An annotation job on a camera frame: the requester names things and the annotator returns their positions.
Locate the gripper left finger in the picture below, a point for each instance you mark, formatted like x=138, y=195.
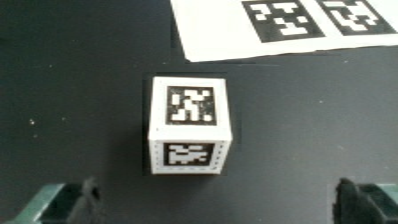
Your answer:
x=65, y=204

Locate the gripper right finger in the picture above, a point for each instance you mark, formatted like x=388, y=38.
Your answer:
x=367, y=203

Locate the white tagged cube front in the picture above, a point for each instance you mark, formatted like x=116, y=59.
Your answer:
x=191, y=133

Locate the white flat plate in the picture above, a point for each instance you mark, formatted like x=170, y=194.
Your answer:
x=237, y=29

